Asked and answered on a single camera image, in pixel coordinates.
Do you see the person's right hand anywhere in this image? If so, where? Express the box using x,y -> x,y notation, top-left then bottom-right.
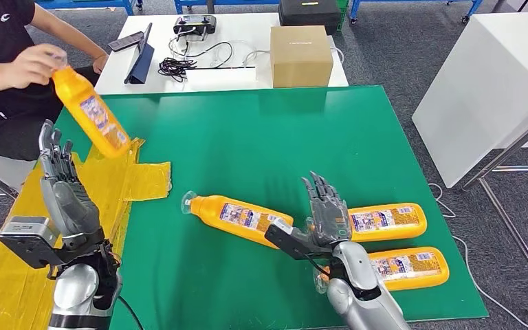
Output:
3,43 -> 69,91

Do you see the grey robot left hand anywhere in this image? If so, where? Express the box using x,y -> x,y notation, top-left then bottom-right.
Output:
38,119 -> 105,249

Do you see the person's left hand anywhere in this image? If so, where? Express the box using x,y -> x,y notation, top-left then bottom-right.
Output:
92,54 -> 110,75

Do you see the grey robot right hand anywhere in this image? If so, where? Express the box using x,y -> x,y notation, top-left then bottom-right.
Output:
300,170 -> 353,249

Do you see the black smartphone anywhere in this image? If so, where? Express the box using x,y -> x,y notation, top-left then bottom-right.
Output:
108,30 -> 144,52

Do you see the orange detergent bottle clear cap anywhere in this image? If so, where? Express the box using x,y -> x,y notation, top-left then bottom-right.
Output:
50,51 -> 131,160
181,190 -> 294,250
305,203 -> 428,243
313,247 -> 450,295

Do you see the tablet in blue case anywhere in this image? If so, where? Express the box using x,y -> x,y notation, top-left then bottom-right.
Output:
123,23 -> 155,85

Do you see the blue metal rack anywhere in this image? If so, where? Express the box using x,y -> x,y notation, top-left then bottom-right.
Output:
349,0 -> 486,25
175,0 -> 283,15
36,0 -> 146,16

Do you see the black remote controller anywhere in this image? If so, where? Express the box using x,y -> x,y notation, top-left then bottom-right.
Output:
173,14 -> 217,36

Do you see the white desk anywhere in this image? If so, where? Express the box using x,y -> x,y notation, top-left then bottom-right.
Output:
94,12 -> 350,96

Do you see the brown cardboard box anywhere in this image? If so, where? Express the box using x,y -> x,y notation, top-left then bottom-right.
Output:
270,25 -> 335,89

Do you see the white block table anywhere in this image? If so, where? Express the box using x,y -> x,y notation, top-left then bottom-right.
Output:
412,12 -> 528,190

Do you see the black hard case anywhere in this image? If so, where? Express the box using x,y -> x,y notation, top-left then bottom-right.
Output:
278,0 -> 343,36

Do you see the green plastic crate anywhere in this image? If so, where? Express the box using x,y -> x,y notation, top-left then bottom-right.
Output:
335,0 -> 351,32

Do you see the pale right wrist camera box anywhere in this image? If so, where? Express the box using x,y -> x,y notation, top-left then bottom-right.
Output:
263,217 -> 333,261

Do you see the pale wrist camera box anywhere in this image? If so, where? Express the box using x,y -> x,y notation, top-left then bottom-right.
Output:
0,216 -> 65,270
263,217 -> 333,261

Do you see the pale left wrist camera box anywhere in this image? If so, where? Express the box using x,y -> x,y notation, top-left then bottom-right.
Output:
0,216 -> 65,270

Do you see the black cable bundle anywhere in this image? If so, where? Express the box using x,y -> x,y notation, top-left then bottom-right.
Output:
157,41 -> 234,83

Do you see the white floor cable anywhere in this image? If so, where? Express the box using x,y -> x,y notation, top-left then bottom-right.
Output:
429,183 -> 528,330

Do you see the white cable on desk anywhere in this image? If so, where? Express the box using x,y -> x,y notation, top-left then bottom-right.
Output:
243,46 -> 346,68

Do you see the metal stand frame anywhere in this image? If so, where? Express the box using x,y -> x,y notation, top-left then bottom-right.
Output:
462,80 -> 528,320

